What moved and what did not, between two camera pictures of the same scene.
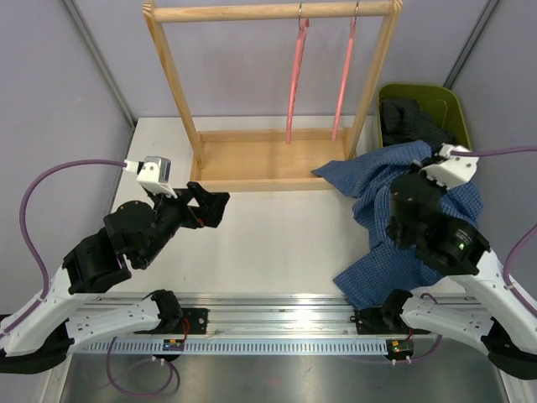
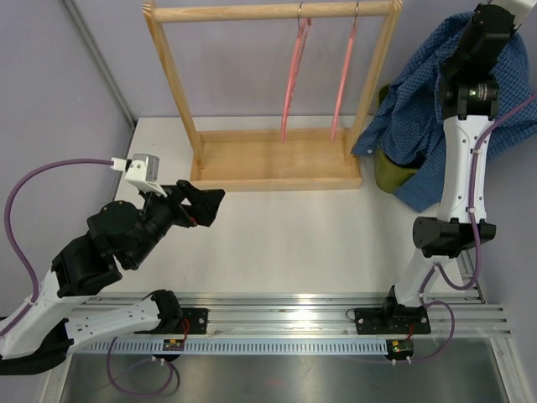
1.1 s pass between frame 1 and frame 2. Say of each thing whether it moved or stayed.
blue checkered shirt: moved
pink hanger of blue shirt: moved
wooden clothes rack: stayed
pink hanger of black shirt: stayed
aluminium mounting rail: stayed
